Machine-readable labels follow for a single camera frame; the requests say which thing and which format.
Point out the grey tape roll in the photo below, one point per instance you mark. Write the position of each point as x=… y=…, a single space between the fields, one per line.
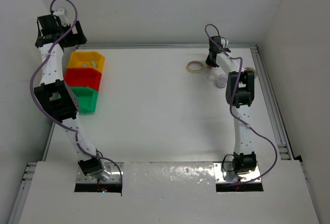
x=253 y=70

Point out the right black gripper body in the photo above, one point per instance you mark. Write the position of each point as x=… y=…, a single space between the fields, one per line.
x=211 y=62

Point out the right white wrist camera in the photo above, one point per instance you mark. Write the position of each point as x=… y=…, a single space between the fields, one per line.
x=224 y=42

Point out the green plastic bin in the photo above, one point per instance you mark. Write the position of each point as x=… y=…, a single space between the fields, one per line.
x=87 y=98

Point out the beige tape roll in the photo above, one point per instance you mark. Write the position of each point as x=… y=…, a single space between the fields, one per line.
x=195 y=67

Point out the yellow plastic bin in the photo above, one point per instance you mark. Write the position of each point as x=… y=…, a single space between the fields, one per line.
x=78 y=58

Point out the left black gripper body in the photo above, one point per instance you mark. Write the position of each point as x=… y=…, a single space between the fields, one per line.
x=71 y=40

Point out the aluminium frame rail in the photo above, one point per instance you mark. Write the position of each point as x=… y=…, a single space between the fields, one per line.
x=281 y=138
x=19 y=203
x=139 y=46

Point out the right aluminium frame rail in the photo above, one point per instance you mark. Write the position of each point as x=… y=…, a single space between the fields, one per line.
x=281 y=138

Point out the back aluminium frame rail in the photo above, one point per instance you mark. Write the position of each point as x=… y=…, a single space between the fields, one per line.
x=139 y=46

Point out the red plastic bin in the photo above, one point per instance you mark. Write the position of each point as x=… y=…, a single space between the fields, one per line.
x=83 y=77

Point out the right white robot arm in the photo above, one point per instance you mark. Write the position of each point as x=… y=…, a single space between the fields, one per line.
x=239 y=95

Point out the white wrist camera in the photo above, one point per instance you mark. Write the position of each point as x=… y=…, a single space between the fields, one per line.
x=224 y=42
x=61 y=13

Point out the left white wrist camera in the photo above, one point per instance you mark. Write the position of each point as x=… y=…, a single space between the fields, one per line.
x=61 y=13

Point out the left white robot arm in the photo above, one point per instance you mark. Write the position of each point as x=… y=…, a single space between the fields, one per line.
x=55 y=98

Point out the left aluminium frame rail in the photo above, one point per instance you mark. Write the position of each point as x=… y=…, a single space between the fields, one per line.
x=19 y=203

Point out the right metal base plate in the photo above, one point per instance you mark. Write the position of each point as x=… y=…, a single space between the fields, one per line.
x=224 y=174

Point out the metal base plate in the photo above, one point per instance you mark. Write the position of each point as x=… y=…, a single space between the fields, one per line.
x=224 y=174
x=111 y=176

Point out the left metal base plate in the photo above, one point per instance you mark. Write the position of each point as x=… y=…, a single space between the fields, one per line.
x=111 y=176

